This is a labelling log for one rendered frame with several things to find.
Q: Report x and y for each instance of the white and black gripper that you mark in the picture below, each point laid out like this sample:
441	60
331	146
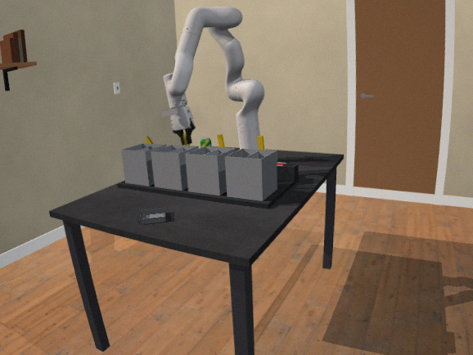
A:
183	121

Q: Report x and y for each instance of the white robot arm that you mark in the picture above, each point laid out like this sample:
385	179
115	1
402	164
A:
217	20

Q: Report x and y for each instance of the green drink can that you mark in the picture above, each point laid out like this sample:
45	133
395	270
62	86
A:
205	142

